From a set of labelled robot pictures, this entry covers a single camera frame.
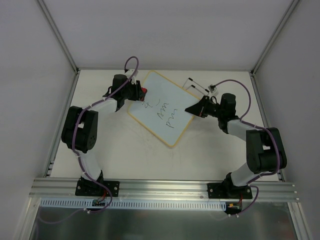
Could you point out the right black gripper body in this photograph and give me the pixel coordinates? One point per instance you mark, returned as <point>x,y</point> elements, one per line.
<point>204,108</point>

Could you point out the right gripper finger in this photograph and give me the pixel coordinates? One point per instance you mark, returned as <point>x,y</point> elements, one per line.
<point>196,109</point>
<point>206,99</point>

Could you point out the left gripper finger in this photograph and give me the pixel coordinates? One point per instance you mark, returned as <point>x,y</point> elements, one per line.
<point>138,87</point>
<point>140,97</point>

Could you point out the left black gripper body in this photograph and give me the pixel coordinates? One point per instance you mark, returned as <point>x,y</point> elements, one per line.
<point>137,90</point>

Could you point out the red bone-shaped eraser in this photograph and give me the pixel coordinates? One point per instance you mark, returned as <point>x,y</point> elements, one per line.
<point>144,91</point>

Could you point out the yellow-framed whiteboard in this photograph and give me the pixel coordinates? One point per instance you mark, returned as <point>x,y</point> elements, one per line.
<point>163,110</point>

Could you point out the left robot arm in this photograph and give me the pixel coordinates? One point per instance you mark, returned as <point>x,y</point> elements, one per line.
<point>80,130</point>

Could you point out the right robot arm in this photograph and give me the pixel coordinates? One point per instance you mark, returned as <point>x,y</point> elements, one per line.
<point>265,153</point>

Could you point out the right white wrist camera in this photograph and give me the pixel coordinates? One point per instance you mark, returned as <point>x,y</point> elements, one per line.
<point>213,90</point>

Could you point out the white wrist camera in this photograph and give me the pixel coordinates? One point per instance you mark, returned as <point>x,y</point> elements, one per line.
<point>213,90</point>
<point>131,74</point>

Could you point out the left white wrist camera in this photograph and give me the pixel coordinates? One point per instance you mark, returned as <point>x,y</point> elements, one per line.
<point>131,74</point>

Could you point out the wire whiteboard stand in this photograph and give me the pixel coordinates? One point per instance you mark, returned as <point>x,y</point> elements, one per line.
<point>191,84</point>

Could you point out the left aluminium frame post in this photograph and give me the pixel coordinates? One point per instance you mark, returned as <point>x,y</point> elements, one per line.
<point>70,89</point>

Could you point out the aluminium frame post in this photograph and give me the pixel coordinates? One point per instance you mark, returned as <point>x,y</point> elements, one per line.
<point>70,89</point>
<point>275,78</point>

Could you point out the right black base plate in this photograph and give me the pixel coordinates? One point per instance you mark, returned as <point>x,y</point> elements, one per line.
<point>220,191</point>

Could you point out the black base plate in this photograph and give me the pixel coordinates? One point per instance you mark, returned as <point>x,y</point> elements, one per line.
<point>87,188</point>
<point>220,191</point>

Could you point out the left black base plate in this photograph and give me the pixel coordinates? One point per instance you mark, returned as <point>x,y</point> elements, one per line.
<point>87,188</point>

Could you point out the right aluminium frame post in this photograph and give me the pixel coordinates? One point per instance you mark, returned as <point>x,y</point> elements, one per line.
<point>275,78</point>

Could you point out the aluminium mounting rail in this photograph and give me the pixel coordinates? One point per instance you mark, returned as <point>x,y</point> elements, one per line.
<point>177,190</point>

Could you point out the white slotted cable duct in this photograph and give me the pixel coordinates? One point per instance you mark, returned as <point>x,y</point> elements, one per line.
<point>202,205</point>

